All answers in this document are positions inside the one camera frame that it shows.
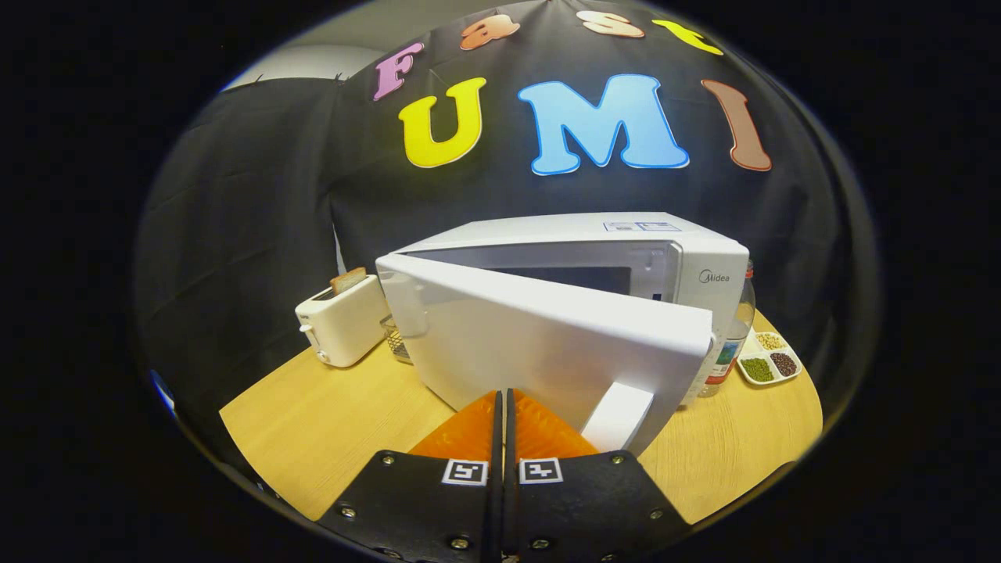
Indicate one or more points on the white divided bean dish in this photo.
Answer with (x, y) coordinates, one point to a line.
(770, 360)

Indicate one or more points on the toast slice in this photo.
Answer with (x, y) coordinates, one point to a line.
(348, 280)

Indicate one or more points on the clear plastic bottle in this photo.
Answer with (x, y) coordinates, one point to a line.
(731, 352)

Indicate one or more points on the black backdrop cloth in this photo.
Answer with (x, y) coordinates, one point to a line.
(250, 219)

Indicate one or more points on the white toaster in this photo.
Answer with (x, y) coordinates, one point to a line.
(344, 328)

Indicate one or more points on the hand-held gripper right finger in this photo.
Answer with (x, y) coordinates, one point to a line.
(586, 508)

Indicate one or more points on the white microwave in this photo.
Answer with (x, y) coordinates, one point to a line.
(532, 336)

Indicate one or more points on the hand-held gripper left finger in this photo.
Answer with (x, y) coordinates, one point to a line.
(422, 508)

